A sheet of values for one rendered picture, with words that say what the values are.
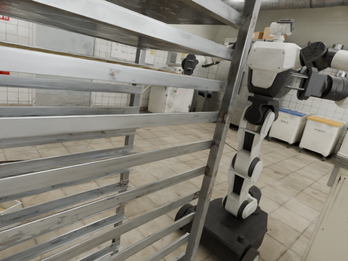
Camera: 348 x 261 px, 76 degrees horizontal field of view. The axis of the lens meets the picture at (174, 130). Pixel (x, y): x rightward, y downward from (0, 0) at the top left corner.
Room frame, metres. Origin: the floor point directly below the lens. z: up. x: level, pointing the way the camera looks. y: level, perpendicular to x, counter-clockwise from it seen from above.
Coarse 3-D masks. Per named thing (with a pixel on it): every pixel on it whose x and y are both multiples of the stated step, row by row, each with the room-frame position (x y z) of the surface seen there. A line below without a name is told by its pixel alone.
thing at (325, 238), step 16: (336, 176) 1.10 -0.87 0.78; (336, 192) 1.08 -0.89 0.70; (336, 208) 1.06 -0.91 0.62; (320, 224) 1.08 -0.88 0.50; (336, 224) 1.04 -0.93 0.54; (320, 240) 1.06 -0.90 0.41; (336, 240) 1.02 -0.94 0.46; (304, 256) 1.09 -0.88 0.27; (320, 256) 1.04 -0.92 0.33; (336, 256) 1.00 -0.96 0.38
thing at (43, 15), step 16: (0, 0) 0.37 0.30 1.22; (16, 0) 0.34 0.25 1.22; (16, 16) 0.59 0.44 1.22; (32, 16) 0.52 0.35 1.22; (48, 16) 0.46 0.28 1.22; (64, 16) 0.42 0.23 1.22; (80, 32) 0.72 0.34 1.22; (96, 32) 0.62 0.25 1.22; (112, 32) 0.54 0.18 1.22; (128, 32) 0.48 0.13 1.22; (160, 48) 0.77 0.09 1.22; (176, 48) 0.65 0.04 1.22
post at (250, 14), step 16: (256, 0) 0.65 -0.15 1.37; (256, 16) 0.67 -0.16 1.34; (240, 32) 0.67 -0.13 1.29; (240, 48) 0.66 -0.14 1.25; (240, 64) 0.65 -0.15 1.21; (240, 80) 0.67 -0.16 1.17; (224, 96) 0.67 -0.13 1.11; (224, 112) 0.66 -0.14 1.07; (224, 128) 0.65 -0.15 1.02; (224, 144) 0.67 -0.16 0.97; (208, 160) 0.67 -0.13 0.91; (208, 176) 0.66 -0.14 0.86; (208, 192) 0.65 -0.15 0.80; (192, 224) 0.67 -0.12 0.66; (192, 240) 0.66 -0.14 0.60; (192, 256) 0.65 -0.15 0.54
